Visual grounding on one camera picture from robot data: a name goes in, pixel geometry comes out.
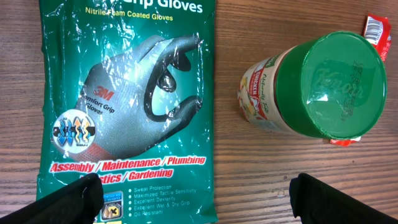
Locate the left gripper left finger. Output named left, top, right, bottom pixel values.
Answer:
left=1, top=173, right=104, bottom=224

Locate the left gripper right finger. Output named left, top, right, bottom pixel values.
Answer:
left=289, top=173, right=395, bottom=224

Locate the green lid jar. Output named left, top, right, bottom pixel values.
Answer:
left=238, top=31, right=387, bottom=140

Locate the green 3M gloves packet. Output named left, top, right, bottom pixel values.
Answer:
left=37, top=0, right=218, bottom=223

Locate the red sachet stick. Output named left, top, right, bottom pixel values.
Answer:
left=319, top=14, right=391, bottom=146

